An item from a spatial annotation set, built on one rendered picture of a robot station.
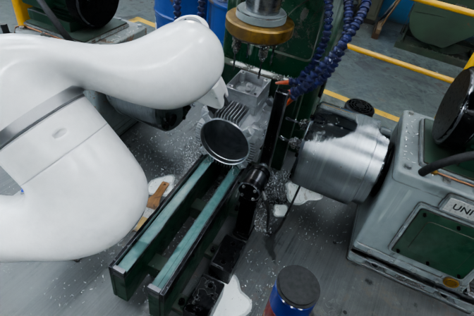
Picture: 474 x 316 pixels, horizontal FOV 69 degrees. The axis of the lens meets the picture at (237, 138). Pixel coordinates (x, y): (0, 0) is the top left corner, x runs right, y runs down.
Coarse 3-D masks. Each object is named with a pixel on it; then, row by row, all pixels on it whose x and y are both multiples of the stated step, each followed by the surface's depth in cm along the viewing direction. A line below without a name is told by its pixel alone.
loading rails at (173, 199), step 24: (192, 168) 101; (216, 168) 112; (192, 192) 98; (216, 192) 96; (168, 216) 88; (192, 216) 103; (216, 216) 90; (144, 240) 82; (168, 240) 93; (192, 240) 84; (120, 264) 77; (144, 264) 83; (168, 264) 78; (192, 264) 84; (120, 288) 79; (168, 288) 73; (168, 312) 80
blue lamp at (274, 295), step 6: (276, 288) 46; (270, 294) 50; (276, 294) 46; (270, 300) 49; (276, 300) 46; (282, 300) 45; (276, 306) 47; (282, 306) 46; (288, 306) 45; (312, 306) 45; (276, 312) 47; (282, 312) 46; (288, 312) 45; (294, 312) 45; (300, 312) 45; (306, 312) 45
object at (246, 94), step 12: (240, 72) 105; (228, 84) 98; (240, 84) 105; (252, 84) 102; (264, 84) 103; (228, 96) 99; (240, 96) 97; (252, 96) 95; (264, 96) 102; (252, 108) 98
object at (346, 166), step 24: (288, 120) 103; (312, 120) 88; (336, 120) 88; (360, 120) 89; (312, 144) 87; (336, 144) 85; (360, 144) 84; (384, 144) 85; (312, 168) 88; (336, 168) 86; (360, 168) 84; (336, 192) 89; (360, 192) 87
